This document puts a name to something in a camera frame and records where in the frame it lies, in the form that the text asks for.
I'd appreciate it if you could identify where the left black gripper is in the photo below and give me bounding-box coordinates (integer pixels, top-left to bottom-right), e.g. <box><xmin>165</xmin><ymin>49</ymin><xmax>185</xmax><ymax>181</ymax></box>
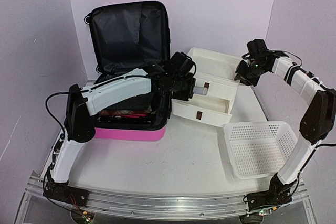
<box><xmin>170</xmin><ymin>73</ymin><xmax>196</xmax><ymax>102</ymax></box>

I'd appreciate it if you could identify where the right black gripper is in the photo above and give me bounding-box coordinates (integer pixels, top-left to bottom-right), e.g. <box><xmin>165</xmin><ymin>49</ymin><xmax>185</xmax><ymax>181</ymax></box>
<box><xmin>234</xmin><ymin>60</ymin><xmax>267</xmax><ymax>87</ymax></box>

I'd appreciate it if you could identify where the white cylindrical bottle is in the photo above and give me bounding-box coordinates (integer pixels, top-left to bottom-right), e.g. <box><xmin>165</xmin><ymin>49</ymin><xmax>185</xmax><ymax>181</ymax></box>
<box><xmin>193</xmin><ymin>86</ymin><xmax>208</xmax><ymax>95</ymax></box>

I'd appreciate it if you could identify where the white three-drawer storage cabinet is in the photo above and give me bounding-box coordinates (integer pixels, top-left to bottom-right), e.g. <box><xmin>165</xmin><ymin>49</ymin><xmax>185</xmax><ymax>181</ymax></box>
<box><xmin>172</xmin><ymin>47</ymin><xmax>240</xmax><ymax>127</ymax></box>

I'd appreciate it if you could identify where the pink cartoon child suitcase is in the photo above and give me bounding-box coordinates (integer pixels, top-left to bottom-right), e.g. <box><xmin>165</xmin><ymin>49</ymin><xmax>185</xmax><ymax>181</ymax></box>
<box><xmin>84</xmin><ymin>1</ymin><xmax>171</xmax><ymax>141</ymax></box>

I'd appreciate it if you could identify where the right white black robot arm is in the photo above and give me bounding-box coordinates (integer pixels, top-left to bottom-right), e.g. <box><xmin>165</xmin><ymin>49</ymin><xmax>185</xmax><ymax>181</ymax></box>
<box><xmin>235</xmin><ymin>49</ymin><xmax>335</xmax><ymax>211</ymax></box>

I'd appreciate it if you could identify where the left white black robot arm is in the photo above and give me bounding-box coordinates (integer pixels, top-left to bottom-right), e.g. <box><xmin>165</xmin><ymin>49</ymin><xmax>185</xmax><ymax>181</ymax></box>
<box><xmin>43</xmin><ymin>68</ymin><xmax>196</xmax><ymax>206</ymax></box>

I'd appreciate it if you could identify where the magenta folded garment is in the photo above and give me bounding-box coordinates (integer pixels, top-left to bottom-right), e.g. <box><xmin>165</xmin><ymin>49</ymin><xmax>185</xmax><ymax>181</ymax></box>
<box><xmin>113</xmin><ymin>113</ymin><xmax>148</xmax><ymax>119</ymax></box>

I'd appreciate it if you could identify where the plaid folded garment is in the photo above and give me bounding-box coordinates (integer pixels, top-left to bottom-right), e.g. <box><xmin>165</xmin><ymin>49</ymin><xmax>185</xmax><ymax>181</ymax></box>
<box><xmin>99</xmin><ymin>106</ymin><xmax>152</xmax><ymax>116</ymax></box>

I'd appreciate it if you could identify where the white perforated plastic basket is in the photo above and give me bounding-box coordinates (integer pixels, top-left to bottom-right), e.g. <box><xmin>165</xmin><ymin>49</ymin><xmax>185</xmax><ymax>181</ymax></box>
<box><xmin>223</xmin><ymin>121</ymin><xmax>297</xmax><ymax>180</ymax></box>

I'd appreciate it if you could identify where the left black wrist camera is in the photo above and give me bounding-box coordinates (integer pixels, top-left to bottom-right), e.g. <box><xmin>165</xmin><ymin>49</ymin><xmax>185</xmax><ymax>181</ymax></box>
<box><xmin>163</xmin><ymin>52</ymin><xmax>196</xmax><ymax>78</ymax></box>

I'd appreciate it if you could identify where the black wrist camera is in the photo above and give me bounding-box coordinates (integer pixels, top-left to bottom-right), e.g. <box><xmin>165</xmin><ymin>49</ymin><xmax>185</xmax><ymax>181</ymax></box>
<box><xmin>247</xmin><ymin>39</ymin><xmax>269</xmax><ymax>59</ymax></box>
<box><xmin>163</xmin><ymin>52</ymin><xmax>196</xmax><ymax>78</ymax></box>

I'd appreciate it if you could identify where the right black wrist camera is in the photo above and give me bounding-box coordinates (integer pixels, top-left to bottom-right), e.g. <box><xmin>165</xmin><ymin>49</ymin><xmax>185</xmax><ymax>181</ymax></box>
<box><xmin>247</xmin><ymin>39</ymin><xmax>269</xmax><ymax>59</ymax></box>

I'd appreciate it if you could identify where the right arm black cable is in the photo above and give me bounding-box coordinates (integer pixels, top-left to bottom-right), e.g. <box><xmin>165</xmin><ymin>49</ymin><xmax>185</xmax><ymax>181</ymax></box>
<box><xmin>241</xmin><ymin>49</ymin><xmax>336</xmax><ymax>146</ymax></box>

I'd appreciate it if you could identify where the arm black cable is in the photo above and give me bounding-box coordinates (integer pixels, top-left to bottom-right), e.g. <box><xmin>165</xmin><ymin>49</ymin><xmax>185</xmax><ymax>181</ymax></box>
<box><xmin>241</xmin><ymin>49</ymin><xmax>336</xmax><ymax>146</ymax></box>
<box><xmin>45</xmin><ymin>91</ymin><xmax>87</xmax><ymax>204</ymax></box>

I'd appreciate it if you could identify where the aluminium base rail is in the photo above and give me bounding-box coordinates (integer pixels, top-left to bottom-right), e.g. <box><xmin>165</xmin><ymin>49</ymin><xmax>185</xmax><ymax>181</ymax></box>
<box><xmin>25</xmin><ymin>171</ymin><xmax>312</xmax><ymax>219</ymax></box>

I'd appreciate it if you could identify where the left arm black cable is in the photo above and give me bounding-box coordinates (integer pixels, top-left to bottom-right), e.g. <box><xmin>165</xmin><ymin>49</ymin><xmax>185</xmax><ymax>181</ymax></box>
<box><xmin>45</xmin><ymin>91</ymin><xmax>87</xmax><ymax>204</ymax></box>

